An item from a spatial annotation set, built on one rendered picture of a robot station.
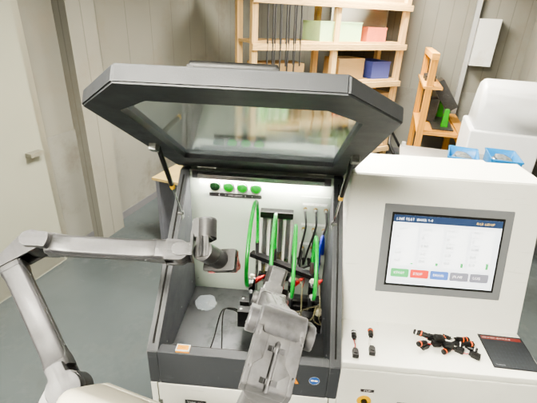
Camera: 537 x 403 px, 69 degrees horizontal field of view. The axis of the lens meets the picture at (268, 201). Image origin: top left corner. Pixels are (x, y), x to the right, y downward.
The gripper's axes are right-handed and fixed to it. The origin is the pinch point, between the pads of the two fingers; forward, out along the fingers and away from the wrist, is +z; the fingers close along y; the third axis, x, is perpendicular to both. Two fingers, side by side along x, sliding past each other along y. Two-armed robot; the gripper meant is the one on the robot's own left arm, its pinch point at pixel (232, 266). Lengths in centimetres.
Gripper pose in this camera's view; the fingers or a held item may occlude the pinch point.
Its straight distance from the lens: 125.5
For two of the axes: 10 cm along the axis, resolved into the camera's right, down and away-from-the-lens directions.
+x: -0.5, 9.2, -3.8
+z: 3.3, 3.8, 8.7
